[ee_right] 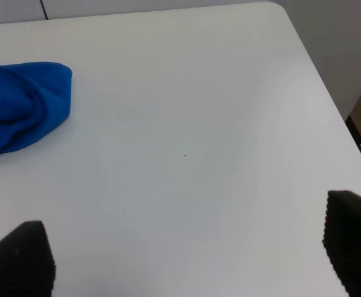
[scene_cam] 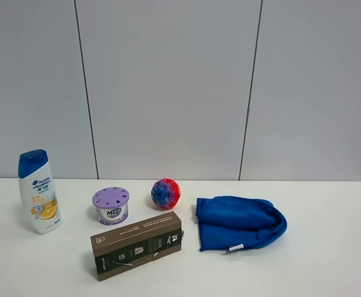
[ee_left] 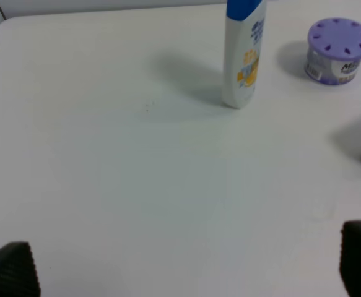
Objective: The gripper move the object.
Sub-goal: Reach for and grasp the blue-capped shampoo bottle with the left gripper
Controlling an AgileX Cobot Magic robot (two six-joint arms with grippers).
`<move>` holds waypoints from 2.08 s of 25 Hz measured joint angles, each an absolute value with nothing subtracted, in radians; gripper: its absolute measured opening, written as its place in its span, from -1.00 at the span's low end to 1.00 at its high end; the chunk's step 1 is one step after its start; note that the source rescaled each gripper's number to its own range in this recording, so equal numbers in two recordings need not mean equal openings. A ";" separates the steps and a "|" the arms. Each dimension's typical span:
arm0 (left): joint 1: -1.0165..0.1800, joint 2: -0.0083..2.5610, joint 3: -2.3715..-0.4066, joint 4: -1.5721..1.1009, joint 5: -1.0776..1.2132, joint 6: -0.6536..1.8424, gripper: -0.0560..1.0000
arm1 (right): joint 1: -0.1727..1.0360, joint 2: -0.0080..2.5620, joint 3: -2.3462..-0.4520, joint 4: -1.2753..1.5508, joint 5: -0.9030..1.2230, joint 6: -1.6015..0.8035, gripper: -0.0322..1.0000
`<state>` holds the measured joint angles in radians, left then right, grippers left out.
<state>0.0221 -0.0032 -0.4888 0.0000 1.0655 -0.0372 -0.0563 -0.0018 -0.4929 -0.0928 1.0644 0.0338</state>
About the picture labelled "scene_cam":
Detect purple air freshener can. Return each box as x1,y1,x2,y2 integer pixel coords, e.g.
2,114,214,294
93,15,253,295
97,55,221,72
92,187,129,225

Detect blue folded towel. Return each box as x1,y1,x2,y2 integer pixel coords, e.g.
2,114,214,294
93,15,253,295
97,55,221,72
196,196,287,252

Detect brown rectangular cardboard box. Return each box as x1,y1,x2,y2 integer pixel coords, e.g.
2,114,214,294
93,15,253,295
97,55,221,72
90,212,184,282

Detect white blue shampoo bottle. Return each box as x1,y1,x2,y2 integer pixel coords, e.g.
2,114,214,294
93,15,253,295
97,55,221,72
18,149,62,235

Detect red blue spiky ball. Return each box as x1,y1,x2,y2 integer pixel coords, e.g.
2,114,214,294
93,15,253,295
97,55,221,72
151,178,181,209

